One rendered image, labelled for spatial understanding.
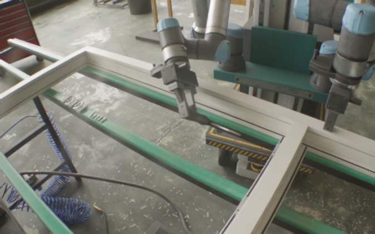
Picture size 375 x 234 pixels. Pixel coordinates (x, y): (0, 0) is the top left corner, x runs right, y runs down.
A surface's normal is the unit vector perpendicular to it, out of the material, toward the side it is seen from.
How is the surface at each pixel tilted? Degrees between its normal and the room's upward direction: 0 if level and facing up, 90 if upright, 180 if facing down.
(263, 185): 0
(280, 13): 90
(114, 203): 0
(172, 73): 51
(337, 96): 90
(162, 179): 0
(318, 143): 90
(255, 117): 90
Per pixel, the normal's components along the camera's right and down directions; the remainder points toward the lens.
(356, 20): -0.76, 0.42
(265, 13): -0.44, 0.59
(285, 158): -0.07, -0.77
